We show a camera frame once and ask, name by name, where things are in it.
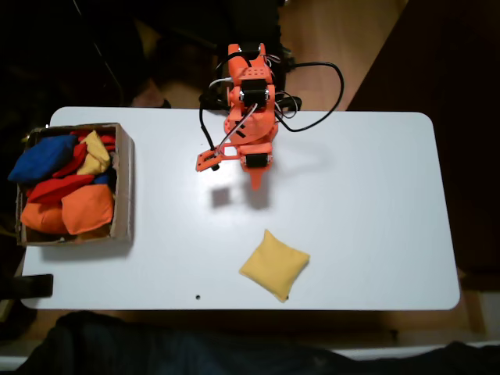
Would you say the yellow bean bag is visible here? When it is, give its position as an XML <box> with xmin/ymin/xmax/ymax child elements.
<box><xmin>237</xmin><ymin>228</ymin><xmax>312</xmax><ymax>304</ymax></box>
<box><xmin>76</xmin><ymin>130</ymin><xmax>112</xmax><ymax>176</ymax></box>

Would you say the cardboard box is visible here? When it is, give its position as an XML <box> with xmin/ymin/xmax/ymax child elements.
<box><xmin>14</xmin><ymin>123</ymin><xmax>136</xmax><ymax>247</ymax></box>

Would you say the red bean bag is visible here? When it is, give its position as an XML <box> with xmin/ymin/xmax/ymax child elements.
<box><xmin>52</xmin><ymin>142</ymin><xmax>89</xmax><ymax>179</ymax></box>
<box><xmin>70</xmin><ymin>130</ymin><xmax>117</xmax><ymax>153</ymax></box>
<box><xmin>26</xmin><ymin>173</ymin><xmax>96</xmax><ymax>204</ymax></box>

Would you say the orange bean bag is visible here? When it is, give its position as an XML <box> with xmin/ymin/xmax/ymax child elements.
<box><xmin>20</xmin><ymin>202</ymin><xmax>70</xmax><ymax>234</ymax></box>
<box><xmin>61</xmin><ymin>184</ymin><xmax>115</xmax><ymax>235</ymax></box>

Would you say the black table clamp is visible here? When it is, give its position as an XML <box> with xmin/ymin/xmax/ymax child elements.
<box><xmin>277</xmin><ymin>93</ymin><xmax>302</xmax><ymax>118</ymax></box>

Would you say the person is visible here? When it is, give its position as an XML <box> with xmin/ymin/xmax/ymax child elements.
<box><xmin>15</xmin><ymin>310</ymin><xmax>500</xmax><ymax>375</ymax></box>

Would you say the orange camera mount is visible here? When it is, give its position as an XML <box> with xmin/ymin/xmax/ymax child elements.
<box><xmin>194</xmin><ymin>142</ymin><xmax>240</xmax><ymax>173</ymax></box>

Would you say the black camera cable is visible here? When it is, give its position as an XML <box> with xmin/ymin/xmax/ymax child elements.
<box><xmin>198</xmin><ymin>80</ymin><xmax>230</xmax><ymax>152</ymax></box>

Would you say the black power cable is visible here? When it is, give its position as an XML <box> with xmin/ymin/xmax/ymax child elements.
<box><xmin>273</xmin><ymin>61</ymin><xmax>345</xmax><ymax>134</ymax></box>

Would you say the black bracket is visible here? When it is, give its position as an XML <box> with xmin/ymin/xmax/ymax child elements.
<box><xmin>0</xmin><ymin>274</ymin><xmax>54</xmax><ymax>300</ymax></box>

